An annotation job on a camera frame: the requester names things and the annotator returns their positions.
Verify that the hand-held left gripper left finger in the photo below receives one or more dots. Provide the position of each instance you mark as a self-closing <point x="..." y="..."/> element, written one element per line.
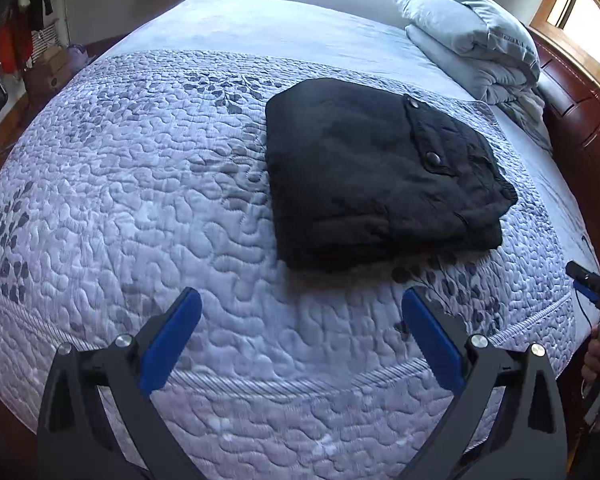
<point x="172" y="332"/>

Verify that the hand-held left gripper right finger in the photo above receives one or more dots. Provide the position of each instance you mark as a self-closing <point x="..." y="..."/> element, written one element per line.
<point x="430" y="335"/>

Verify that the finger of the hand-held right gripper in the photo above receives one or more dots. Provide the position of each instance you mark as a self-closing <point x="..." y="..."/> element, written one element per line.
<point x="582" y="280"/>

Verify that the black pants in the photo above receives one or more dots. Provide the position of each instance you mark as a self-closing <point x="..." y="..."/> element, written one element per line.
<point x="370" y="175"/>

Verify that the person's right hand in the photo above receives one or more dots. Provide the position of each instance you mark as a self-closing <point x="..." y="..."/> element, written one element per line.
<point x="592" y="355"/>

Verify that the quilted grey mattress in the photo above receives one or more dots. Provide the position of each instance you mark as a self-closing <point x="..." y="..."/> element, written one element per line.
<point x="155" y="185"/>

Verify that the wooden headboard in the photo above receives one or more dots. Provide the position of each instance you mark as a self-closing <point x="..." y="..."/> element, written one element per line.
<point x="590" y="125"/>

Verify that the folded grey duvet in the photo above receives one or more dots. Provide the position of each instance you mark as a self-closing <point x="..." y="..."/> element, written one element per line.
<point x="470" y="35"/>

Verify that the wooden framed window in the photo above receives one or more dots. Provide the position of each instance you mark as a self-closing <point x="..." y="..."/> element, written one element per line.
<point x="580" y="10"/>

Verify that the cardboard box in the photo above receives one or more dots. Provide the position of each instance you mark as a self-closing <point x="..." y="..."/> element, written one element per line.
<point x="50" y="67"/>

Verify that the white plastic bag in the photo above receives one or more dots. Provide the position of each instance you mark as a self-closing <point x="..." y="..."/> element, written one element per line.
<point x="77" y="53"/>

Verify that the red hanging garment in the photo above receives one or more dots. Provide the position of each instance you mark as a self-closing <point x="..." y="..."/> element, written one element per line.
<point x="11" y="45"/>

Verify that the black hanging garment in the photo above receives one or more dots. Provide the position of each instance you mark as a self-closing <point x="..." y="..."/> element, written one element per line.
<point x="39" y="2"/>

